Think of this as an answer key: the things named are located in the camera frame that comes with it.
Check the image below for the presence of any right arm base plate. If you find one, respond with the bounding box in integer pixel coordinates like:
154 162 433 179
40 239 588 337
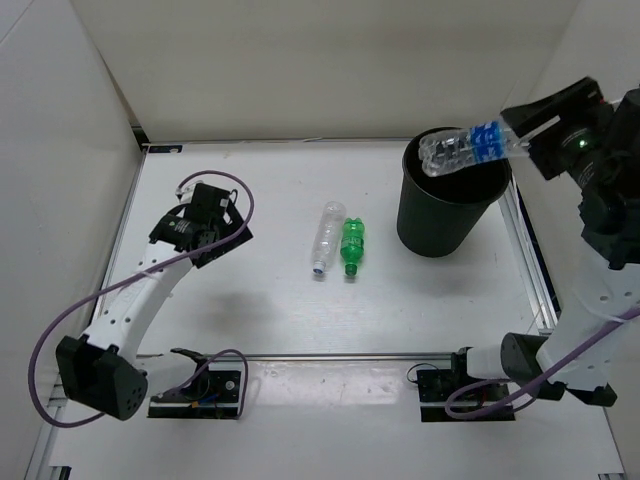
406 362 509 423

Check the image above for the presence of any front aluminium rail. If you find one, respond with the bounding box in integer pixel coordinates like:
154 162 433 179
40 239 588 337
134 351 476 361

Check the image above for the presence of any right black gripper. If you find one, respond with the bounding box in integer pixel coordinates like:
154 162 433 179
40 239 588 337
497 77 613 189

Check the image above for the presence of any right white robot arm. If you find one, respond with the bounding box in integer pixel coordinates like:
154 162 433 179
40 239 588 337
449 77 639 407

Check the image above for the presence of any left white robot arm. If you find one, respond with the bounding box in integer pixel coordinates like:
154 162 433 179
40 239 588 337
56 182 252 420

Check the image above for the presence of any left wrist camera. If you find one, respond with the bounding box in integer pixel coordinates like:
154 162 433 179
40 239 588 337
175 181 198 204

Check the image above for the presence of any clear bottle blue cap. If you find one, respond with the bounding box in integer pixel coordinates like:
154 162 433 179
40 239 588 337
312 201 346 276

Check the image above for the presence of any tall blue label water bottle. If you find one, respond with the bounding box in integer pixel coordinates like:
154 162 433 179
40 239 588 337
418 120 530 178

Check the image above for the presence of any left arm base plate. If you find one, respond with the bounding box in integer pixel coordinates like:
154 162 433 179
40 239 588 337
147 361 245 420

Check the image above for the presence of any black plastic bin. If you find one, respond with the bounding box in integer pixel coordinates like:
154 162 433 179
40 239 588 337
396 127 512 258

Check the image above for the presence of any green plastic bottle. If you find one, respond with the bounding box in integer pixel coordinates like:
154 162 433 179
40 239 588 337
340 217 365 277

